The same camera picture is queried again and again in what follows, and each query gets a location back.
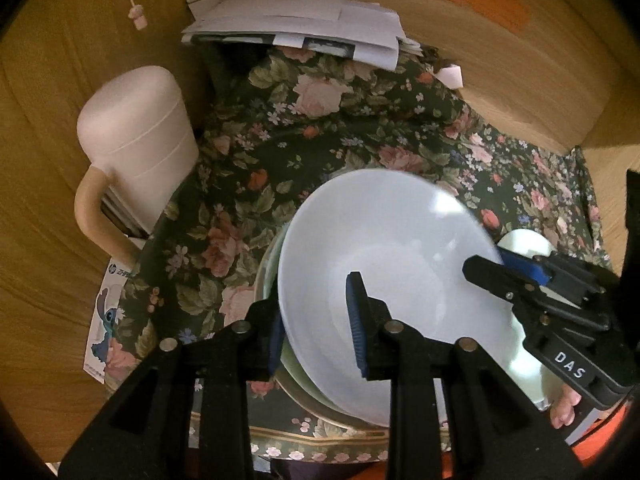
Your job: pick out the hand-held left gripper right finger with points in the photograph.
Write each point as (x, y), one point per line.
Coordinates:
(357, 330)

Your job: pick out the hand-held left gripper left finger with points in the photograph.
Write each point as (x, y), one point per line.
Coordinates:
(276, 345)

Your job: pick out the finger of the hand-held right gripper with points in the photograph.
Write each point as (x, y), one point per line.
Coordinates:
(575, 280)
(500, 280)

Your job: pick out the mint green plate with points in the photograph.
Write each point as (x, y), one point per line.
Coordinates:
(530, 246)

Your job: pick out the white plate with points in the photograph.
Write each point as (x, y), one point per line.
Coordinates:
(390, 230)

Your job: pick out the person's right hand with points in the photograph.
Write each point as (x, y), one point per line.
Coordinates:
(565, 407)

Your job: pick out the orange clothing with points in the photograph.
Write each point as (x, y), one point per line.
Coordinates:
(605, 435)

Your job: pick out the cartoon printed card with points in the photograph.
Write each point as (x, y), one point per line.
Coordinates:
(102, 320)

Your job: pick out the dark floral tablecloth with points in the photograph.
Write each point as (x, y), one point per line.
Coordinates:
(240, 170)

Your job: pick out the wooden shelf unit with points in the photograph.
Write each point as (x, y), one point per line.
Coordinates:
(500, 85)

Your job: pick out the small white box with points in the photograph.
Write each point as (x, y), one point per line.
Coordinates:
(451, 75)

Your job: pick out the stack of white papers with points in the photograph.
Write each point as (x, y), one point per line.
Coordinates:
(300, 10)

